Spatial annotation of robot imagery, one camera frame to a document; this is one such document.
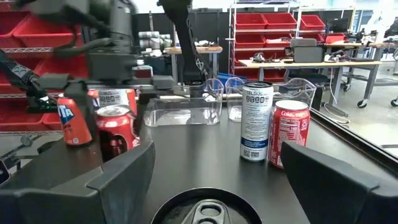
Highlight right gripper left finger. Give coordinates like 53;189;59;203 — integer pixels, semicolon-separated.
0;139;156;224

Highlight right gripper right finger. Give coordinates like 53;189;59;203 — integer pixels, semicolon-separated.
280;141;398;224

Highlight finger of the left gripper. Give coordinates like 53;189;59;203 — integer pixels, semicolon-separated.
136;90;155;134
65;83;103;161

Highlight red Fanta strawberry can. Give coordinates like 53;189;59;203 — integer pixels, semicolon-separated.
126;89;138;116
86;89;100;110
57;95;93;147

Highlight red Coca-Cola can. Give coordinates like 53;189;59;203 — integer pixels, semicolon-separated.
95;104;141;163
268;99;312;169

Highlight clear plastic bin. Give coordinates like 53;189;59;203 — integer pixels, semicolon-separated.
144;79;224;127
225;77;245;123
273;77;317;110

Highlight red storage bin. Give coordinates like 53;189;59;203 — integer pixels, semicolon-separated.
234;33;266;49
262;12;298;30
0;96;63;132
12;15;81;49
325;32;346;44
264;32;293;48
0;11;30;49
235;12;267;30
300;14;326;31
263;68;287;82
32;54;90;78

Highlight wooden workbench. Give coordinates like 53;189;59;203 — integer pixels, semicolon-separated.
164;45;223;85

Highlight blue crate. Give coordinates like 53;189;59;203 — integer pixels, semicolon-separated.
217;72;248;85

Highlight wooden top desk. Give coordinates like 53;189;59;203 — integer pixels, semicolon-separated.
323;40;398;110
238;58;383;118

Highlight grey equipment case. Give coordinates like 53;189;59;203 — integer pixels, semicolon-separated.
289;37;326;63

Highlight white hanging cable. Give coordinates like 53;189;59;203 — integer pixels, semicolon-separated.
323;67;351;125

